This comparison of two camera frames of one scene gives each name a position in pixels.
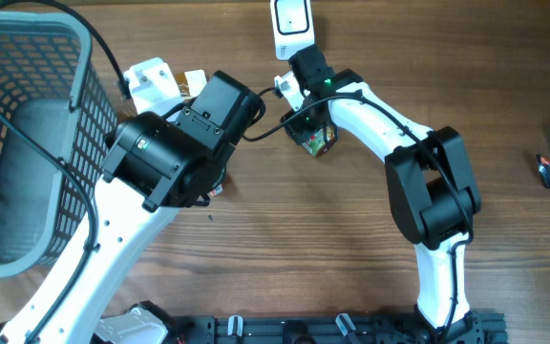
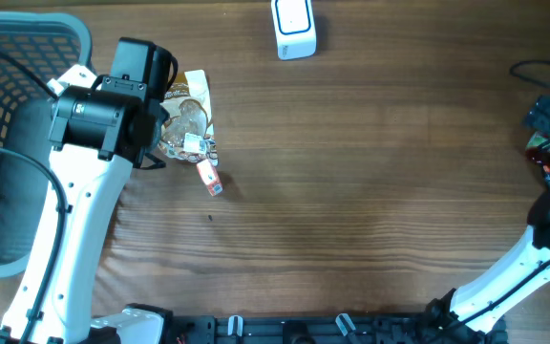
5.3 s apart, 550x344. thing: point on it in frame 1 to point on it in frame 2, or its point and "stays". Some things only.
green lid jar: [321, 140] to [538, 152]
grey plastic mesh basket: [23, 205] stays
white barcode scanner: [292, 27] stays
